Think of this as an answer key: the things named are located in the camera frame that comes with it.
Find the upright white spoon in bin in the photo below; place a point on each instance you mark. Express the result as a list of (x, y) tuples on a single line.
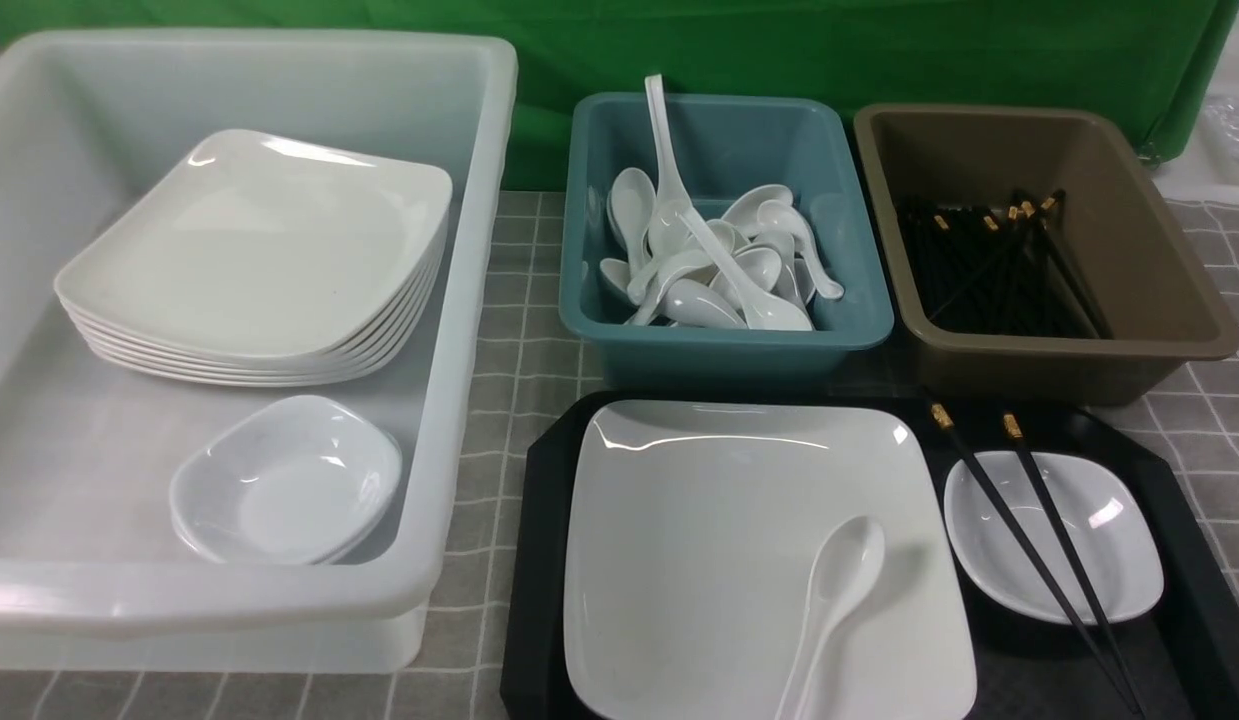
[(666, 232)]

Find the pile of white spoons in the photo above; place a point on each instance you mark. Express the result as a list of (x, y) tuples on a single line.
[(765, 233)]

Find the grey checkered tablecloth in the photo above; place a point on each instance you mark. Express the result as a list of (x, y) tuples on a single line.
[(527, 369)]

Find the stacked small white bowls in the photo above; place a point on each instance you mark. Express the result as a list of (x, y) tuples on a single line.
[(301, 482)]

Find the green backdrop cloth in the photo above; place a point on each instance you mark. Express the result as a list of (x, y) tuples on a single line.
[(1145, 65)]

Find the teal plastic bin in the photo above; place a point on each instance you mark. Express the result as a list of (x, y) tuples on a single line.
[(724, 146)]

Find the large white square plate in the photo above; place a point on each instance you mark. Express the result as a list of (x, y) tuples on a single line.
[(692, 532)]

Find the black chopstick gold tip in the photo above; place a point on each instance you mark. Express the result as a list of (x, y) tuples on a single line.
[(945, 422), (1013, 430)]

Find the white ceramic soup spoon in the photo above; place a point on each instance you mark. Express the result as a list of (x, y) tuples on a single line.
[(845, 570)]

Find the brown plastic bin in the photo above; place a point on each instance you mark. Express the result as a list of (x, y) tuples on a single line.
[(1131, 252)]

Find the large translucent white bin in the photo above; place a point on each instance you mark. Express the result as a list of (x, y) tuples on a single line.
[(92, 575)]

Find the small white sauce bowl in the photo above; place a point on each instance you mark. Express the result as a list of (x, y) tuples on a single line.
[(1106, 527)]

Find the pile of black chopsticks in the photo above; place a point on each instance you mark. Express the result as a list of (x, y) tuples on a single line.
[(981, 270)]

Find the stack of white square plates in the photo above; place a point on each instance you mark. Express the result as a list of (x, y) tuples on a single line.
[(264, 261)]

